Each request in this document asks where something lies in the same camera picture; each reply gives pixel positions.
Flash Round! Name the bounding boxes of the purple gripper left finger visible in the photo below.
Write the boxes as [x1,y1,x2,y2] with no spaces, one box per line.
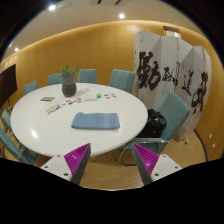
[64,144,91,185]

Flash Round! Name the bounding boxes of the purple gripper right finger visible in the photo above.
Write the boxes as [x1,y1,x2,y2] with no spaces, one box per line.
[132,144,159,185]

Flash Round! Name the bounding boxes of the blue towel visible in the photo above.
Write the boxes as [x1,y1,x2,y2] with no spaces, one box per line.
[71,112,120,130]

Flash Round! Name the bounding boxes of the black bag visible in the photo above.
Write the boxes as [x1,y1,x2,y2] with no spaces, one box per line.
[137,109,167,138]

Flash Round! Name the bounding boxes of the teal chair with black bag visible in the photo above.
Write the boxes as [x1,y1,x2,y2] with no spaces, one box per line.
[118,91,191,166]

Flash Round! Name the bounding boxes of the white oval table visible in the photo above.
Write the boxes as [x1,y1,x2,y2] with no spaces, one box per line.
[11,83,147,157]

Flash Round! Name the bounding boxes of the scattered small colourful items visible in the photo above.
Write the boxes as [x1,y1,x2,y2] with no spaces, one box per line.
[46,98,82,115]

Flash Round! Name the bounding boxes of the clear plastic bag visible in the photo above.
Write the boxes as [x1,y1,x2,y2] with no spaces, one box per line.
[82,94,98,102]

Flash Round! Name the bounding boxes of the small grey card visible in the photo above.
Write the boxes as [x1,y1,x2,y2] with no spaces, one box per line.
[41,97,55,102]

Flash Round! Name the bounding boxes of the potted plant in dark vase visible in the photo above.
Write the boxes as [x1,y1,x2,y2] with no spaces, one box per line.
[60,65,79,97]

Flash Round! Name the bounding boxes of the teal chair front left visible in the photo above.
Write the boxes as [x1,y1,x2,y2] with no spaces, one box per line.
[0,110,38,165]

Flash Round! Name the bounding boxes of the teal chair back right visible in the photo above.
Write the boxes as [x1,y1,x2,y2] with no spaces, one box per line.
[109,69,135,93]

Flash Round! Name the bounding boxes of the teal chair back left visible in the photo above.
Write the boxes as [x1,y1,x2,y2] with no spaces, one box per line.
[48,73,62,85]

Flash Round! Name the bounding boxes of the teal chair back middle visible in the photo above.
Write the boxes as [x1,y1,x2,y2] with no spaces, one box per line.
[78,69,97,84]

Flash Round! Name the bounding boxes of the teal chair far left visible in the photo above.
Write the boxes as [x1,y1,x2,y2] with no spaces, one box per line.
[23,81,38,95]

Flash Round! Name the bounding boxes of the white calligraphy folding screen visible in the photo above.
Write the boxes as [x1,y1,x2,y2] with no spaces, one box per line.
[134,31,211,140]

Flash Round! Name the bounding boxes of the black tv screen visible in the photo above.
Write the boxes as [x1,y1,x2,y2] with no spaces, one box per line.
[0,65,17,108]

